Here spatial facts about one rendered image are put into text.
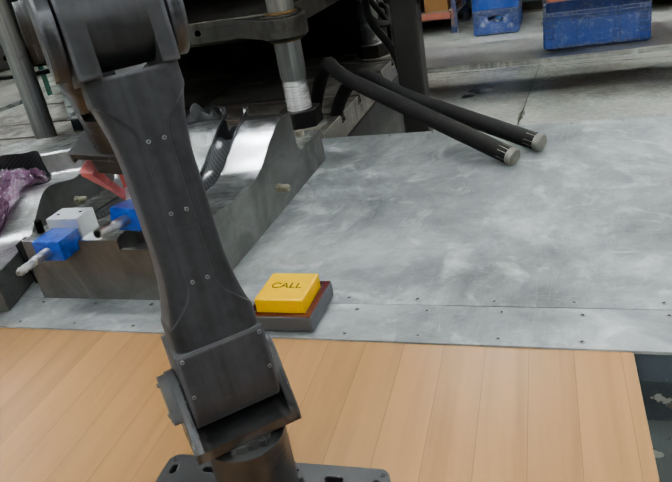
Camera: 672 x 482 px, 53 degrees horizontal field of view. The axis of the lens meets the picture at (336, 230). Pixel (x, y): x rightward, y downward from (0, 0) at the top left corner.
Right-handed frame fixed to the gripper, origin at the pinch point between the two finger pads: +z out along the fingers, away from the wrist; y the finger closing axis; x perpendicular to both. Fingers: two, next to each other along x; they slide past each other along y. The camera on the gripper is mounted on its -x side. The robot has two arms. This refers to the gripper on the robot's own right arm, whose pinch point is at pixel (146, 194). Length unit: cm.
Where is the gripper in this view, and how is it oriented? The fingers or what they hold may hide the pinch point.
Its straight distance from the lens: 87.2
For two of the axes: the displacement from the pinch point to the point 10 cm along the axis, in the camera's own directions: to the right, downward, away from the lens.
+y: -9.6, -0.8, 2.8
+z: 1.6, 6.8, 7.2
